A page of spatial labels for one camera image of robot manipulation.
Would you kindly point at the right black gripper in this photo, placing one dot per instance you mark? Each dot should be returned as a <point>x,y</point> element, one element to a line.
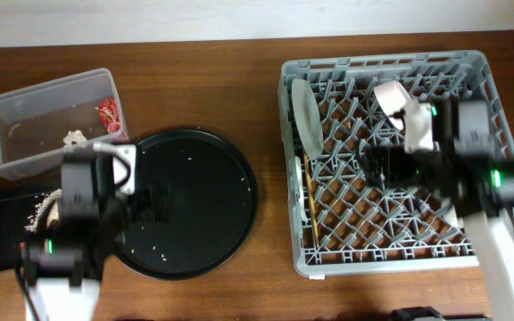
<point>393,155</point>

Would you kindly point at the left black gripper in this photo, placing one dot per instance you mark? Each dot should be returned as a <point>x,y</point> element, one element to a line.
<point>148,210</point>

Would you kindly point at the round black tray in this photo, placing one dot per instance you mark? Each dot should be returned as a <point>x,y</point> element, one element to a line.
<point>214,203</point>

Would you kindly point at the white bowl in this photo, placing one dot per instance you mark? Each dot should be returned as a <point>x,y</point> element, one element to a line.
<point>391,98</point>

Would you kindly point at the wooden chopstick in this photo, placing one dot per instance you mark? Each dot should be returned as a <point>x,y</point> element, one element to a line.
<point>314,222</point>

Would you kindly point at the grey plate with food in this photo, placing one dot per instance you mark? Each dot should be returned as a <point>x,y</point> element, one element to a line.
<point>307,118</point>

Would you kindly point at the red snack wrapper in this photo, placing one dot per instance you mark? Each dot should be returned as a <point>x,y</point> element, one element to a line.
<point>109,115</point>

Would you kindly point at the white tissue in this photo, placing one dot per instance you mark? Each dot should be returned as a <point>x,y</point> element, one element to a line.
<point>75,137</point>

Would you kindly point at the white plastic fork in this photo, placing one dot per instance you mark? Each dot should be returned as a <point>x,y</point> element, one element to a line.
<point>299,185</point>

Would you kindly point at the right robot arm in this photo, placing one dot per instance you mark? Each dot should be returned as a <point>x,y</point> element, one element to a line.
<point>449,147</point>

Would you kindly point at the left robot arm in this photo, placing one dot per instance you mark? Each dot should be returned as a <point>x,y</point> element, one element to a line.
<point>60,266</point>

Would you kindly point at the grey dishwasher rack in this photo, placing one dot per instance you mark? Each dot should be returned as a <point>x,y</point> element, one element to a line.
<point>364,229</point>

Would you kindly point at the rice and food scraps pile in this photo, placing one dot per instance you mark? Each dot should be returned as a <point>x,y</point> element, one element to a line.
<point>46,212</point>

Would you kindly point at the clear plastic bin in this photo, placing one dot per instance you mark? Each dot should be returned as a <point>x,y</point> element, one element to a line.
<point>35,119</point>

